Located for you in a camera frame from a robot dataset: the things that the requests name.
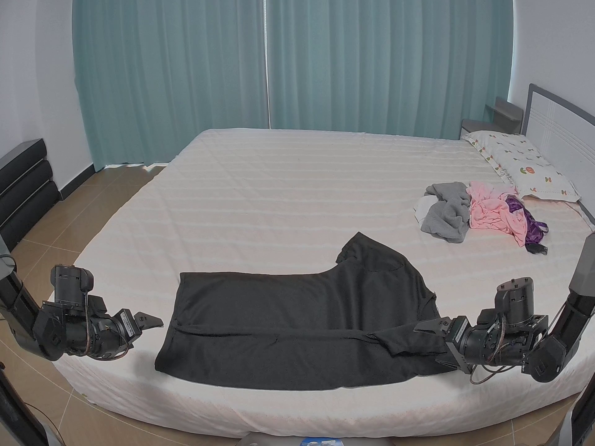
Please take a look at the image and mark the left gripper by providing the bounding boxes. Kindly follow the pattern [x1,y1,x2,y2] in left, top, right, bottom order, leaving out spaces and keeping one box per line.
[109,308,165,345]

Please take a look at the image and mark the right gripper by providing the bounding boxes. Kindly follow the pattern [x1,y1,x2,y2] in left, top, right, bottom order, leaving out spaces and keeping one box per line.
[413,316,482,373]

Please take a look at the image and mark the black T-shirt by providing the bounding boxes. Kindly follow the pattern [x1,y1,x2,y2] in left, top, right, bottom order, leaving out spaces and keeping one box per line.
[154,232,451,391]

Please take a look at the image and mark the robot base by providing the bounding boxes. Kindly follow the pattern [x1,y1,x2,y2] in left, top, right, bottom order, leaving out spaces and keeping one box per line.
[242,432,386,446]

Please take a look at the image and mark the bed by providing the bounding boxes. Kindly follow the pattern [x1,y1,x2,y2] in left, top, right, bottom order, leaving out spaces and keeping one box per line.
[53,82,595,440]

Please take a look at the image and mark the grey garment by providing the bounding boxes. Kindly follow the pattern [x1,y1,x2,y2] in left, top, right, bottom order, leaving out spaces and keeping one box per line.
[421,181,472,244]

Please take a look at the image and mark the white garment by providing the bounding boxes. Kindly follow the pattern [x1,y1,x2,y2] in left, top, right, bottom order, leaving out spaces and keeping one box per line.
[415,195,435,224]

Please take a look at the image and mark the pink garment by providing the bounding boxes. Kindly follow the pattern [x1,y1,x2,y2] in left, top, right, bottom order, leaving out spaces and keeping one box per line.
[467,180,528,249]

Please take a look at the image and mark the purple garment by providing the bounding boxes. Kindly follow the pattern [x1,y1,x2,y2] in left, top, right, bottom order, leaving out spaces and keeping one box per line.
[506,194,549,247]

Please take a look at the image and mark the black chest of drawers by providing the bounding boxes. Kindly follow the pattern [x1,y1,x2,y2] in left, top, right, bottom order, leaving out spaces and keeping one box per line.
[0,138,61,250]

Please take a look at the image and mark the white printed pillow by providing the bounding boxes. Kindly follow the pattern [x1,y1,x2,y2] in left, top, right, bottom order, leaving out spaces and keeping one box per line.
[461,129,583,203]

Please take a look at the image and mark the grey bedside table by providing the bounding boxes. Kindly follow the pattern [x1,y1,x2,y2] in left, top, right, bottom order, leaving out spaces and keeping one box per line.
[461,96,525,134]

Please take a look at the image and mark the blue-green curtain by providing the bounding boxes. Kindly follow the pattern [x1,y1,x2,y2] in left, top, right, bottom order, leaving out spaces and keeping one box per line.
[73,0,270,172]
[266,0,514,139]

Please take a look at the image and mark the black cable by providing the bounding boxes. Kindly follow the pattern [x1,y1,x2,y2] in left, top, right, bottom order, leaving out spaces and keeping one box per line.
[21,401,63,442]

